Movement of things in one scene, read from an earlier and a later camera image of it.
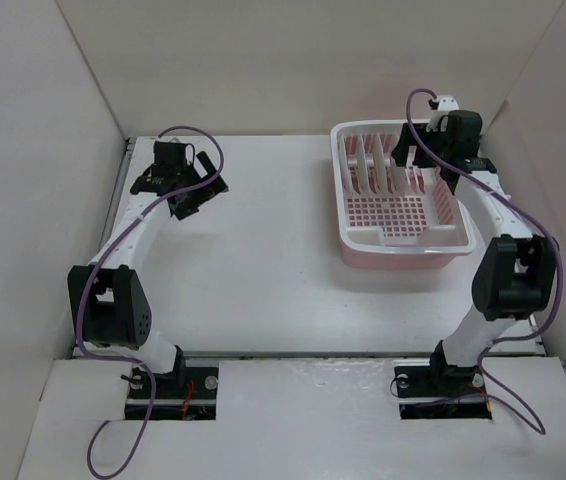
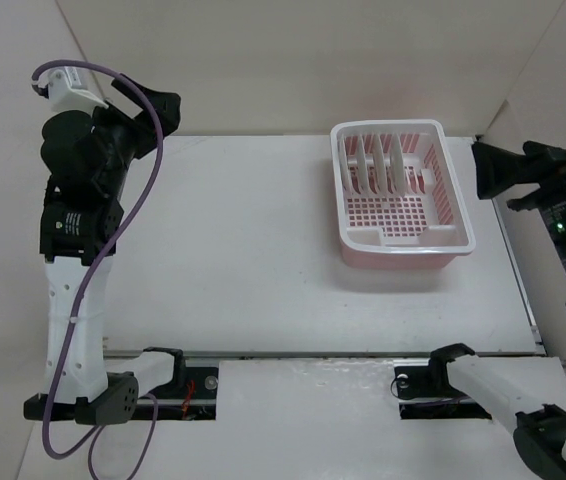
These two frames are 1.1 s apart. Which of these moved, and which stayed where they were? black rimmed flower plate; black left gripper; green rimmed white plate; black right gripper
Moved: black left gripper; black right gripper
Stayed: black rimmed flower plate; green rimmed white plate
